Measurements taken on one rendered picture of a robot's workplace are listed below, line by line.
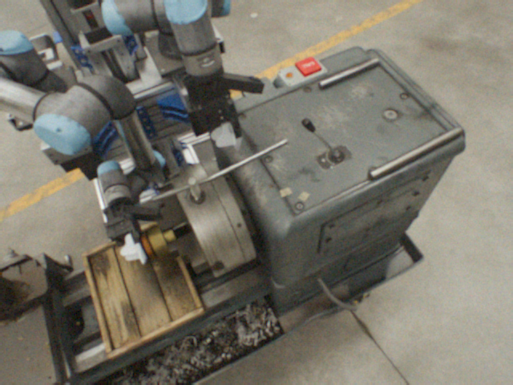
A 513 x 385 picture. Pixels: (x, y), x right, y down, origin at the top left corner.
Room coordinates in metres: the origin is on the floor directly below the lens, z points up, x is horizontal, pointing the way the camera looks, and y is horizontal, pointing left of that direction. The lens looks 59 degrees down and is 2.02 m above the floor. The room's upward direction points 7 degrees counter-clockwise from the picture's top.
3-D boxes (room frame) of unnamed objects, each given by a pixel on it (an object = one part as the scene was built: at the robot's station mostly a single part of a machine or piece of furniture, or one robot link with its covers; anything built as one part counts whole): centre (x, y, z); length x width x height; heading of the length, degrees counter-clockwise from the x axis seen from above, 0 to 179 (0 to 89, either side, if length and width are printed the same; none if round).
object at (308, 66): (0.86, -0.19, 1.26); 0.06 x 0.06 x 0.02; 20
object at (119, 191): (0.60, 0.42, 1.09); 0.08 x 0.05 x 0.08; 109
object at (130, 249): (0.42, 0.36, 1.10); 0.09 x 0.06 x 0.03; 19
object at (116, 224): (0.52, 0.40, 1.08); 0.12 x 0.09 x 0.08; 19
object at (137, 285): (0.40, 0.41, 0.89); 0.36 x 0.30 x 0.04; 20
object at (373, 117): (0.65, -0.22, 1.06); 0.59 x 0.48 x 0.39; 110
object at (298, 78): (0.85, -0.17, 1.23); 0.13 x 0.08 x 0.05; 110
